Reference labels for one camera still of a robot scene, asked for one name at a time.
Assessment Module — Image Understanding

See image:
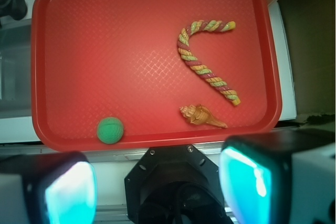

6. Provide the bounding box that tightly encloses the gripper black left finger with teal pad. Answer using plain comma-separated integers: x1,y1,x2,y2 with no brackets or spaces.
1,152,98,223

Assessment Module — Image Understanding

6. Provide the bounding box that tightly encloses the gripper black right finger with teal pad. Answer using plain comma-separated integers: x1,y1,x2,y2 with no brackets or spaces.
219,129,335,223

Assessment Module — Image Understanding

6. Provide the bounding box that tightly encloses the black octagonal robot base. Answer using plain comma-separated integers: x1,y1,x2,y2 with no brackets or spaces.
124,145,232,223

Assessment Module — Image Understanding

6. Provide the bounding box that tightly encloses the green textured ball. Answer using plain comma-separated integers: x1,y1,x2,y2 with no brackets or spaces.
97,117,124,144

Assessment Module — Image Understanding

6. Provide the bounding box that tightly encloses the tan conch seashell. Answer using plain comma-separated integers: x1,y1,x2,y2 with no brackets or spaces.
180,104,228,129

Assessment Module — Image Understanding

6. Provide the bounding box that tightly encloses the red plastic tray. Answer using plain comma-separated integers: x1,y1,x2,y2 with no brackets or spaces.
31,0,282,151

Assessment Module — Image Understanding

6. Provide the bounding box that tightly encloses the black tripod knob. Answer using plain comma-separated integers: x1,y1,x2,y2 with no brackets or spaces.
1,0,28,21

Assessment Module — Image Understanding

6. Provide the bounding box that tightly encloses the twisted multicolour rope candy cane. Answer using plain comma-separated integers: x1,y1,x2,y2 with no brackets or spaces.
177,20,241,106

